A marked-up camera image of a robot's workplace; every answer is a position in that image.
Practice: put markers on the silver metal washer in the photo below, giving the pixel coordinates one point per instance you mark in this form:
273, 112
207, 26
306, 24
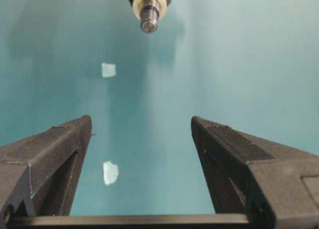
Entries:
159, 5

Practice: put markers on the white tape piece lower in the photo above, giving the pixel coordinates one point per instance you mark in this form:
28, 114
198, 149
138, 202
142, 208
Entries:
110, 172

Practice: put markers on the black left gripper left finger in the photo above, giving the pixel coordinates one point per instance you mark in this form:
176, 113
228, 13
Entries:
39, 174

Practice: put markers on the white tape piece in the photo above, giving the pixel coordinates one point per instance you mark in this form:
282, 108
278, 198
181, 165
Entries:
110, 172
108, 70

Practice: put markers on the grey threaded steel shaft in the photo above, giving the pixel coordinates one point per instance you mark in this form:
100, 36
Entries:
149, 21

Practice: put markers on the white tape piece upper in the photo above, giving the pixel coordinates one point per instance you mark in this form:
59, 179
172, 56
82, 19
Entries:
108, 70

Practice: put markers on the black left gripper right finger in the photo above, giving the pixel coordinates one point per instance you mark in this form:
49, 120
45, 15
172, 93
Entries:
276, 184

